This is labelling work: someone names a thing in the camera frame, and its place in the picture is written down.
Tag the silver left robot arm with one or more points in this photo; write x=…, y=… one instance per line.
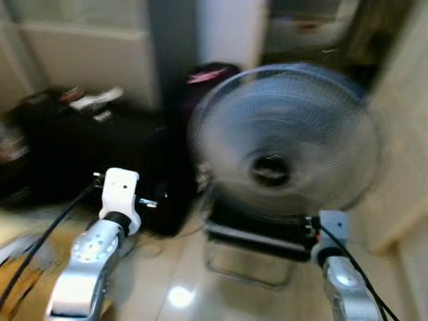
x=90, y=267

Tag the black suitcase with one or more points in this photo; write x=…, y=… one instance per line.
x=73, y=154

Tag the white standing fan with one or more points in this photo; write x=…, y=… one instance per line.
x=287, y=127

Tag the white paper sheet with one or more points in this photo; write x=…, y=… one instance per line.
x=97, y=99

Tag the black bag pink trim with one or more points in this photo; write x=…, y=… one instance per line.
x=200, y=90

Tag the cream panelled door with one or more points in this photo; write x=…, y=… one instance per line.
x=401, y=134

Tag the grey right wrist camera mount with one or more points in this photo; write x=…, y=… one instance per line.
x=334, y=231

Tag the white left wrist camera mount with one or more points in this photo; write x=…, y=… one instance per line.
x=120, y=190

